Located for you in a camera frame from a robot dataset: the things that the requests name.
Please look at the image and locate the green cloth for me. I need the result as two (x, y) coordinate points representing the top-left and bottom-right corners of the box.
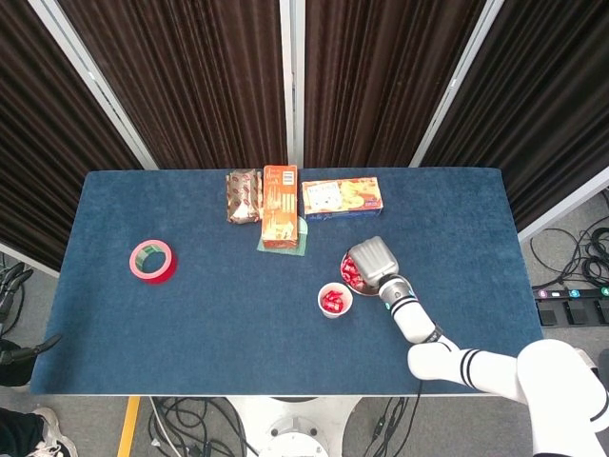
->
(256, 216), (309, 257)

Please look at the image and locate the blue table mat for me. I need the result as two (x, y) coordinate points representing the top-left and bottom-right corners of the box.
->
(29, 167), (546, 397)

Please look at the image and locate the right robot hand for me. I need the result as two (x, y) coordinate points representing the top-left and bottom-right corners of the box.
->
(348, 236), (400, 287)

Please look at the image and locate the yellow blue biscuit box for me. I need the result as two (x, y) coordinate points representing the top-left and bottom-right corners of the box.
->
(301, 176), (385, 223)

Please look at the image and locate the yellow floor tape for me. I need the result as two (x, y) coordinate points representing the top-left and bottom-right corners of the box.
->
(116, 396), (143, 457)

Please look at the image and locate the round metal plate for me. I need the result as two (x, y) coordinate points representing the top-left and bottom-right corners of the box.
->
(341, 251), (382, 297)

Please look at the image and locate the gold snack bag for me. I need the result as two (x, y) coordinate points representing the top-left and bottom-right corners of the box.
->
(225, 169), (265, 225)

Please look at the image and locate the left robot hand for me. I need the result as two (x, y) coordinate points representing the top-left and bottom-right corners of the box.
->
(0, 264), (63, 366)

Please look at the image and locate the white frame post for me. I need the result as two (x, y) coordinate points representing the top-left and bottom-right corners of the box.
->
(27, 0), (159, 171)
(409, 0), (505, 168)
(278, 0), (306, 169)

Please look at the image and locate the tall orange box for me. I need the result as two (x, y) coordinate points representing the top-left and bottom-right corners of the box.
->
(260, 164), (301, 250)

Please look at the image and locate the dark brown curtain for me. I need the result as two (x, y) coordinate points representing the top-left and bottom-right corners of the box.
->
(421, 0), (609, 232)
(304, 0), (486, 169)
(0, 0), (144, 270)
(56, 0), (288, 170)

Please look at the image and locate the white frame bar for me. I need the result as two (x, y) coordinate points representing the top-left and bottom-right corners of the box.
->
(0, 242), (61, 278)
(517, 166), (609, 244)

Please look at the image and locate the black trouser leg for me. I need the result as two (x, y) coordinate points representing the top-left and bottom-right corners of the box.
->
(0, 407), (47, 457)

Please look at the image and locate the black cable with switch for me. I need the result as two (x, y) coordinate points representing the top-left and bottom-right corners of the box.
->
(363, 397), (410, 457)

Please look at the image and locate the white black sneaker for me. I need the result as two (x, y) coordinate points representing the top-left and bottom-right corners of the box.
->
(31, 407), (80, 457)

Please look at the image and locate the red tape roll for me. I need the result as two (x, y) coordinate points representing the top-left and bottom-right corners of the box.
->
(128, 239), (178, 286)

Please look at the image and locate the white paper cup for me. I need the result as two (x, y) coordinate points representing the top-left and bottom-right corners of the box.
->
(317, 282), (355, 320)

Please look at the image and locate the black cable bundle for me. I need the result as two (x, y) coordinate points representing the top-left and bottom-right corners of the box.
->
(529, 188), (609, 289)
(146, 397), (261, 457)

